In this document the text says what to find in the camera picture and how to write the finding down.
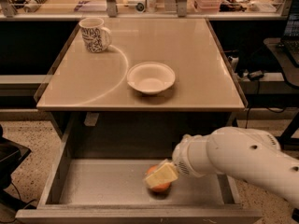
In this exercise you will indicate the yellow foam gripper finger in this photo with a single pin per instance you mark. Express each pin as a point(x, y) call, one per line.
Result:
point(166, 171)

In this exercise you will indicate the orange fruit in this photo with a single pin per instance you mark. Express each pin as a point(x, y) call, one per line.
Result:
point(161, 187)

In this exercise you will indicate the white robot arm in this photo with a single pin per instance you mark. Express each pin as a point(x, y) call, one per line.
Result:
point(253, 156)

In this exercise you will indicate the open grey drawer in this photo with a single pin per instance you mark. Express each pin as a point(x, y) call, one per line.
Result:
point(97, 177)

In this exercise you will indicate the grey cabinet with counter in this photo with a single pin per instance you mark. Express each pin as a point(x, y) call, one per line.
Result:
point(85, 81)

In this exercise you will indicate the white paper bowl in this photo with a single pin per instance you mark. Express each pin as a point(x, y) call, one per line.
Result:
point(151, 78)

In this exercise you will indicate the black power adapter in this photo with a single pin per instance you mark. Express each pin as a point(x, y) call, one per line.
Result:
point(255, 75)

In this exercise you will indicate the black patterned white mug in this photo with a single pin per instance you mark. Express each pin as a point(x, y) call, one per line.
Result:
point(96, 36)

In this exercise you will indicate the black chair base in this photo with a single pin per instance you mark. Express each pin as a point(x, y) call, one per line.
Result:
point(11, 156)

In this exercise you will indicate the black laptop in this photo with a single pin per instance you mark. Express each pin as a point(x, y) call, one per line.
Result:
point(290, 38)

